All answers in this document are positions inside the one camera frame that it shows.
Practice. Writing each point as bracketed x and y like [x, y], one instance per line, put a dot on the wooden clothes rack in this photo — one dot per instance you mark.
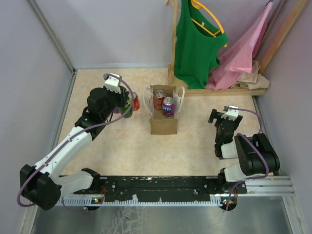
[264, 61]

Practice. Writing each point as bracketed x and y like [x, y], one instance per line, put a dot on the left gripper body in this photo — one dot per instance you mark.
[114, 99]

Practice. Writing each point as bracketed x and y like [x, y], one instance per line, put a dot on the purple Fanta can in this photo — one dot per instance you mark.
[168, 107]
[116, 110]

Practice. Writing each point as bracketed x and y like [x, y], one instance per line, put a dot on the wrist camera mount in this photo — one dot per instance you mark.
[112, 82]
[231, 113]

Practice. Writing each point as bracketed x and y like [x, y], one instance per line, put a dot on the brown canvas bag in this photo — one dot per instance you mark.
[161, 125]

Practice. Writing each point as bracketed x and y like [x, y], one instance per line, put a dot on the pink garment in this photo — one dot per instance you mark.
[239, 58]

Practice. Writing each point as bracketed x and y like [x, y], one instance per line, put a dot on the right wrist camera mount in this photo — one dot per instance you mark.
[231, 113]

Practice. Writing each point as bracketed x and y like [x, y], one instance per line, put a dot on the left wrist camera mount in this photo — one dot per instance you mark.
[112, 82]

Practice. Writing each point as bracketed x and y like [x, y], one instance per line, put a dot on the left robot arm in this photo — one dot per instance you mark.
[63, 156]

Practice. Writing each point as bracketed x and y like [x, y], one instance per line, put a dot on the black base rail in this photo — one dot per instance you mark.
[158, 188]

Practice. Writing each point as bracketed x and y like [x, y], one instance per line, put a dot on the beige crumpled cloth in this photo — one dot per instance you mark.
[252, 80]

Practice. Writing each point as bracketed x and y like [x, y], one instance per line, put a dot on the yellow clothes hanger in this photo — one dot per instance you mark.
[196, 26]

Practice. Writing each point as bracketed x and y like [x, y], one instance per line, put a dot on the aluminium frame rail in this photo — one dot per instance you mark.
[270, 186]

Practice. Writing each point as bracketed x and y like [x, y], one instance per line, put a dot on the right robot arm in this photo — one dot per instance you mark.
[255, 154]

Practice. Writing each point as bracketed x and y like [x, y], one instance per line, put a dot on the green glass bottle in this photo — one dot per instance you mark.
[127, 110]

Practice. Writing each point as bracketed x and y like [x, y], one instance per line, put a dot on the green tank top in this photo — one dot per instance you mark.
[194, 65]

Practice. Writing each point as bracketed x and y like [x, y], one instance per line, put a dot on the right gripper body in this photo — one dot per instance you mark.
[217, 115]

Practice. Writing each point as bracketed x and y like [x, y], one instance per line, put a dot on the red cola can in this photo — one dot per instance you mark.
[136, 104]
[159, 96]

